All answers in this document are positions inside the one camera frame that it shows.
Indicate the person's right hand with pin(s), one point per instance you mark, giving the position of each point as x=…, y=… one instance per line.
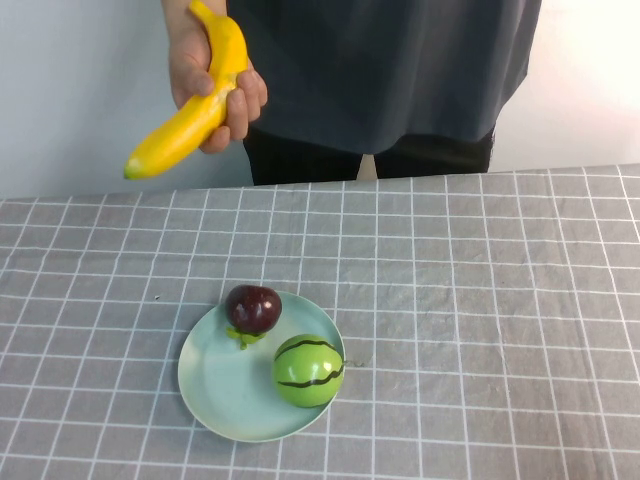
x=190, y=70

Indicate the yellow toy banana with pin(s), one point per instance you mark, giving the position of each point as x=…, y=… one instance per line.
x=190, y=127

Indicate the person's right forearm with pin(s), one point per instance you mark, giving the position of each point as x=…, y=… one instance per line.
x=175, y=12

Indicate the black trousers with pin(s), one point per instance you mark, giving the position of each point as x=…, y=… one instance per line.
x=300, y=162

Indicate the dark grey shirt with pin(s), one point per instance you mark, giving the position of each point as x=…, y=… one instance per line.
x=380, y=70

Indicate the dark purple toy mangosteen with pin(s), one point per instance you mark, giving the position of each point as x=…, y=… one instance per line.
x=252, y=309

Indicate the green striped toy watermelon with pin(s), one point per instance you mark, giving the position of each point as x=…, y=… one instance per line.
x=307, y=372

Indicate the light green round plate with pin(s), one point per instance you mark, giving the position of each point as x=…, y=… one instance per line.
x=235, y=395

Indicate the grey checked tablecloth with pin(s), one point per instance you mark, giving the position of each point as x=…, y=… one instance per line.
x=450, y=325

